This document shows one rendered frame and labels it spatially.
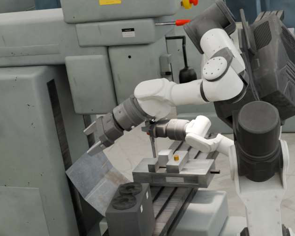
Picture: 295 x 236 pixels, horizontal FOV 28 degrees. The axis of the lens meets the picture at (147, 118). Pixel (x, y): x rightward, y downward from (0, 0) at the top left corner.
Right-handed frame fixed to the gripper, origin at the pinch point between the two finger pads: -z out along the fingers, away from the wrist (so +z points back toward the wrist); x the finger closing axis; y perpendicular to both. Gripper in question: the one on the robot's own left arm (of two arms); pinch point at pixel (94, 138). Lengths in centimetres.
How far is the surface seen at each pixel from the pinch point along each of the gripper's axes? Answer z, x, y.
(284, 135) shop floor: 24, 227, -286
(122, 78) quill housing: 7, 47, -18
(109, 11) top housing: 19, 54, 5
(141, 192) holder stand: -7.4, 8.0, -39.3
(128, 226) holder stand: -14.4, -5.6, -36.8
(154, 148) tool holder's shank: -3, 41, -53
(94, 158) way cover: -35, 60, -54
